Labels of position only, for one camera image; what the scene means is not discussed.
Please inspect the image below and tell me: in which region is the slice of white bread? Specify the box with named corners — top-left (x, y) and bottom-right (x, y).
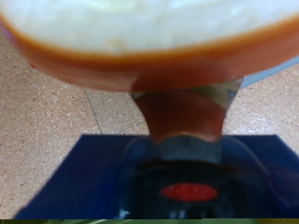
top-left (0, 0), bottom-right (299, 93)

